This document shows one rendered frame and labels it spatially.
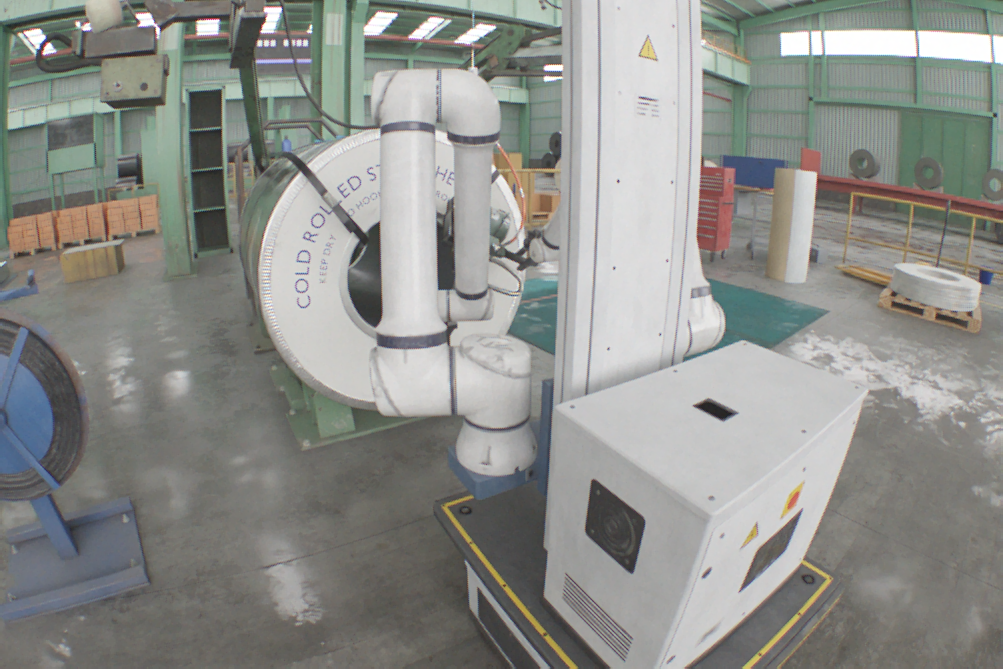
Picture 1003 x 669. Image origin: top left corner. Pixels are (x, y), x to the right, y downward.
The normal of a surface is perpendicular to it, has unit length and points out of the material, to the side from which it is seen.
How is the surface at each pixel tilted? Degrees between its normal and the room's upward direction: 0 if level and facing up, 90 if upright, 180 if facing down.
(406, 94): 80
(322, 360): 90
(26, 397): 90
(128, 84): 90
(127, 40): 90
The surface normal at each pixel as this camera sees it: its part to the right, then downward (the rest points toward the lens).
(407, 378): 0.08, 0.11
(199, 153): 0.55, 0.23
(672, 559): -0.87, 0.13
